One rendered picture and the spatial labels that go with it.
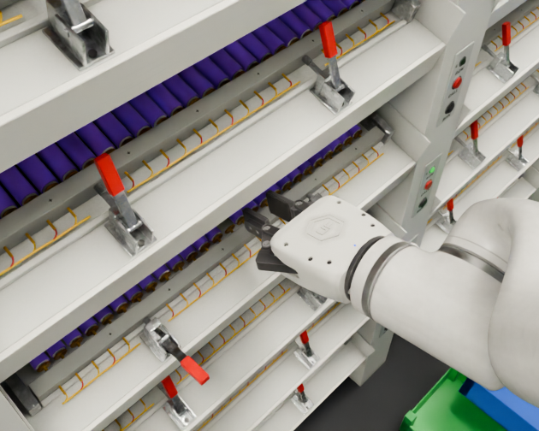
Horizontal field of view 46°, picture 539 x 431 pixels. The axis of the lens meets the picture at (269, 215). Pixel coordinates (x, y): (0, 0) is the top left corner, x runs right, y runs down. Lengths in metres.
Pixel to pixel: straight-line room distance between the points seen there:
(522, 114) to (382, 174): 0.53
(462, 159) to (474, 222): 0.65
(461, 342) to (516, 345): 0.14
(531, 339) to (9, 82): 0.35
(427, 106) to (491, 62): 0.26
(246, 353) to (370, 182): 0.31
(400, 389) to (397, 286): 0.99
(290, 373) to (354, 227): 0.55
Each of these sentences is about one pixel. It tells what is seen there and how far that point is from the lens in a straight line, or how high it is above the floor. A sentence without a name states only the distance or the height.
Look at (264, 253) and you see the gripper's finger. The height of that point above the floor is 0.85.
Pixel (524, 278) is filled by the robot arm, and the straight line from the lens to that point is 0.47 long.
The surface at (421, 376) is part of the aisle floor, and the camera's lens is 1.60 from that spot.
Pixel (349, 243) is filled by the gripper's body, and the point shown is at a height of 0.90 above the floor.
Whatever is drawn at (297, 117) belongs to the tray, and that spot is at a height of 0.96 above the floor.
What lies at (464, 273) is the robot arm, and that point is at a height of 0.95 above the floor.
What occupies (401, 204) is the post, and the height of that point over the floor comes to 0.65.
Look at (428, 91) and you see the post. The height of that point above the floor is 0.87.
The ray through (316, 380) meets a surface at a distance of 1.38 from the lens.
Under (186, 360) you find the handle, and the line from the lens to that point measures 0.70.
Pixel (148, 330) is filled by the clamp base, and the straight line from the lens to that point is 0.72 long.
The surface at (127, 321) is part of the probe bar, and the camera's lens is 0.73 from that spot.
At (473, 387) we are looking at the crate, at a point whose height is 0.13.
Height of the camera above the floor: 1.41
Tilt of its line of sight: 50 degrees down
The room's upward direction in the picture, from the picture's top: straight up
